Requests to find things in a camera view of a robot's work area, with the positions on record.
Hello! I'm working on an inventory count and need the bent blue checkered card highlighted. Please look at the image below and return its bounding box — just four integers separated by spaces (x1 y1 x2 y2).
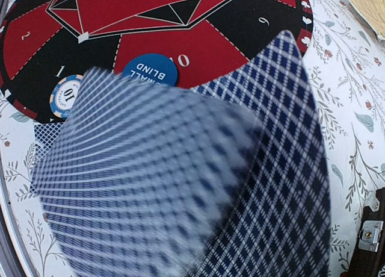
32 30 331 276

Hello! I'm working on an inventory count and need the blue small blind chip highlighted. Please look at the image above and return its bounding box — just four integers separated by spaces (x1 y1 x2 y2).
122 53 179 87

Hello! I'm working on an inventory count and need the blue white ten chip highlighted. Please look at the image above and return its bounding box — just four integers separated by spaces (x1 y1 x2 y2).
49 75 83 119

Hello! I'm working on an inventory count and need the blue checkered card deck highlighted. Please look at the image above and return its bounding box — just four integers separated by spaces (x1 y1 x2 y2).
34 122 64 163

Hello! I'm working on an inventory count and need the round red black poker mat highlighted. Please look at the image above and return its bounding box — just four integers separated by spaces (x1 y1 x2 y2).
1 0 313 123

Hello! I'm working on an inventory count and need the woven bamboo basket tray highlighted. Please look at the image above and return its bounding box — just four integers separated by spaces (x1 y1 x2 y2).
349 0 384 40

